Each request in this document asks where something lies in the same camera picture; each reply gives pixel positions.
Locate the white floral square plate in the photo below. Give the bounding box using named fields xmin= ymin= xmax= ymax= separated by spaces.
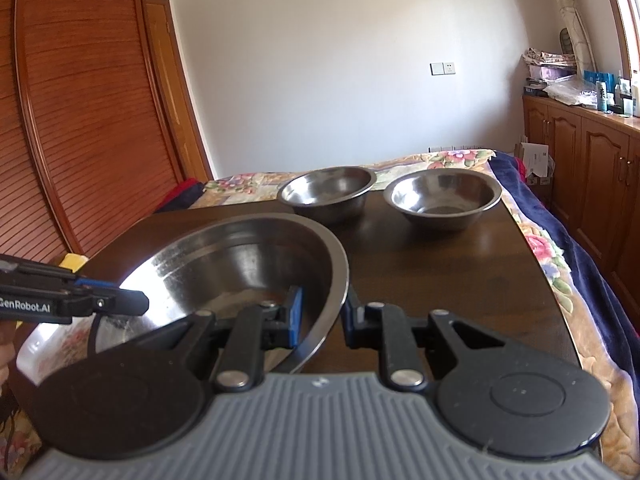
xmin=15 ymin=309 xmax=132 ymax=386

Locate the left hand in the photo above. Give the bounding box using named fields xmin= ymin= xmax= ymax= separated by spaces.
xmin=0 ymin=320 xmax=25 ymax=388

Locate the large steel bowl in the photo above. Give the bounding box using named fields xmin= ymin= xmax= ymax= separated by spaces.
xmin=88 ymin=214 xmax=349 ymax=373

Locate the wooden wardrobe door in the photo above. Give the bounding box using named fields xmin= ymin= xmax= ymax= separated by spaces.
xmin=1 ymin=0 xmax=213 ymax=261

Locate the white wall switch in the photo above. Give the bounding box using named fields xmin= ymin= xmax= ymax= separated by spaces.
xmin=430 ymin=63 xmax=456 ymax=76

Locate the floral bed cover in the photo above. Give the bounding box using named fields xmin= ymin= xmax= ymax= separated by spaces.
xmin=188 ymin=148 xmax=640 ymax=478

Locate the wooden cabinet row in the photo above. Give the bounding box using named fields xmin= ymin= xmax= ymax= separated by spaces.
xmin=523 ymin=96 xmax=640 ymax=326

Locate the patterned curtain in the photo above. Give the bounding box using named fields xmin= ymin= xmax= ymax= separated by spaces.
xmin=555 ymin=0 xmax=597 ymax=73

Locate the stack of papers and boxes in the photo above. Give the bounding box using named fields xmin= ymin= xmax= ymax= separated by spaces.
xmin=522 ymin=48 xmax=577 ymax=92

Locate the blue blanket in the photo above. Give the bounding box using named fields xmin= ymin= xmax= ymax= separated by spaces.
xmin=489 ymin=152 xmax=639 ymax=375

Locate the medium steel bowl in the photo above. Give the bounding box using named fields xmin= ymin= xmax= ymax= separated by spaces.
xmin=277 ymin=166 xmax=376 ymax=226

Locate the small steel bowl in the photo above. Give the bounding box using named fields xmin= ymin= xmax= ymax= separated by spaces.
xmin=383 ymin=168 xmax=502 ymax=232

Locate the white cardboard box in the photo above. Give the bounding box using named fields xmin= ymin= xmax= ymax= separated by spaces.
xmin=514 ymin=136 xmax=555 ymax=185

